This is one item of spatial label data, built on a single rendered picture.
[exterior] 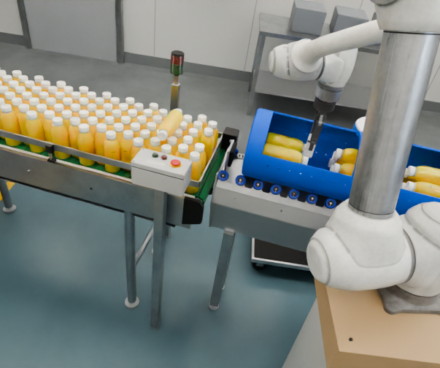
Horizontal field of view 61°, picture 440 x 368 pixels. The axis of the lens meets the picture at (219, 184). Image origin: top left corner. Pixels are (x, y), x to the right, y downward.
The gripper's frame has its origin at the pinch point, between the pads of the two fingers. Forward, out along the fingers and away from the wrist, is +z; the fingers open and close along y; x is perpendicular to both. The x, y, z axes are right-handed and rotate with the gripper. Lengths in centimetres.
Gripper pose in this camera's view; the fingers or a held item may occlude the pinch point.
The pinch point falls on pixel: (310, 146)
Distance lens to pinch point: 148.2
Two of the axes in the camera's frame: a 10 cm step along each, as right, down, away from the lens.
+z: -1.3, 7.8, 6.2
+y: 2.4, -5.8, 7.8
